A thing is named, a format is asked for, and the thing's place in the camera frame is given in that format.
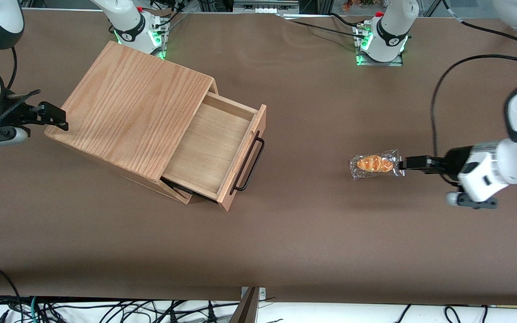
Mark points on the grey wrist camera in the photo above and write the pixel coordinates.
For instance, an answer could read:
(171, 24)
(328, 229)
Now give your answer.
(480, 205)
(2, 137)

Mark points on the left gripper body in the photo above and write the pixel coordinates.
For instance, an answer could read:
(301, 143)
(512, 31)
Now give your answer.
(452, 162)

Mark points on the wooden drawer cabinet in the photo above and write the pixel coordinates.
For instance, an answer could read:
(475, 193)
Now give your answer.
(128, 103)

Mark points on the bread roll in clear wrapper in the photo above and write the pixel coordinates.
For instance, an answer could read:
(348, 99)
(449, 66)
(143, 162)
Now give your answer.
(375, 163)

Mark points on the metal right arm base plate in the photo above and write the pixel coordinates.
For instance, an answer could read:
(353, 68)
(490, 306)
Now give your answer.
(164, 40)

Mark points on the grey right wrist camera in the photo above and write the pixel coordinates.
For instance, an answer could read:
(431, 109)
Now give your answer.
(2, 137)

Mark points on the wooden lower drawer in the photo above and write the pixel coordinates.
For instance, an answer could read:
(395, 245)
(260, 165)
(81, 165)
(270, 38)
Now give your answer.
(186, 199)

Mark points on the small metal bracket plate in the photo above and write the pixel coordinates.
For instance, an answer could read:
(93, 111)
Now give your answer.
(262, 294)

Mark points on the grey power strip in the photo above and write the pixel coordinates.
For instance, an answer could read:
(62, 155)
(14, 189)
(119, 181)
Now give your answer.
(263, 6)

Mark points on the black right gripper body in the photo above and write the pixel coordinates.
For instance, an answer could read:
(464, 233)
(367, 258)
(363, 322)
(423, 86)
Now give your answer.
(10, 113)

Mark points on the small orange item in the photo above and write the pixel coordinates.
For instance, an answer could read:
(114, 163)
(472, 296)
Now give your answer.
(347, 5)

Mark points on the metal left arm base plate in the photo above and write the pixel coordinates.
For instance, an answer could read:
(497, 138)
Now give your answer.
(397, 62)

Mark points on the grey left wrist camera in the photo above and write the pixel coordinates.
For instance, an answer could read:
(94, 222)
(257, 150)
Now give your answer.
(480, 205)

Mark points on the dark metal pole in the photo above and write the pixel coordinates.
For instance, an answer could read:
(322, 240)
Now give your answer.
(246, 309)

